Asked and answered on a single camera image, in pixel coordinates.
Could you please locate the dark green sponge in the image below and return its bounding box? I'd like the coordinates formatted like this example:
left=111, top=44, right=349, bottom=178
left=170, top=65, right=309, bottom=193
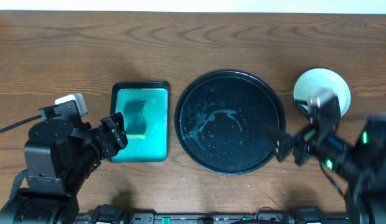
left=123, top=100, right=147, bottom=139

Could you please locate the mint plate with stain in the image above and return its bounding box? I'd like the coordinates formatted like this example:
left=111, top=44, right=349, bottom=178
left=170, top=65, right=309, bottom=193
left=293, top=68, right=351, bottom=116

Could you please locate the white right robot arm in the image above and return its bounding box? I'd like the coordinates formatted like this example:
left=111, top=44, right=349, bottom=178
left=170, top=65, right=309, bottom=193
left=263, top=113, right=386, bottom=223

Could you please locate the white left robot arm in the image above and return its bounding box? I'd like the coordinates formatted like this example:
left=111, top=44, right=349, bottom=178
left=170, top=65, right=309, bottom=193
left=0, top=93, right=128, bottom=223

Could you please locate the black rectangular soap tray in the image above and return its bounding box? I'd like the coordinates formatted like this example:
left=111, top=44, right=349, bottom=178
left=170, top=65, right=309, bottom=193
left=109, top=82, right=169, bottom=163

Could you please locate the round black tray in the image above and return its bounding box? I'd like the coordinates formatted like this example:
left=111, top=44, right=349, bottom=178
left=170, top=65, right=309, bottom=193
left=174, top=70, right=286, bottom=175

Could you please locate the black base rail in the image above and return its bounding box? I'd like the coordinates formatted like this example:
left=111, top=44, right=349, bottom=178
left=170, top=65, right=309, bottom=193
left=74, top=205, right=351, bottom=224

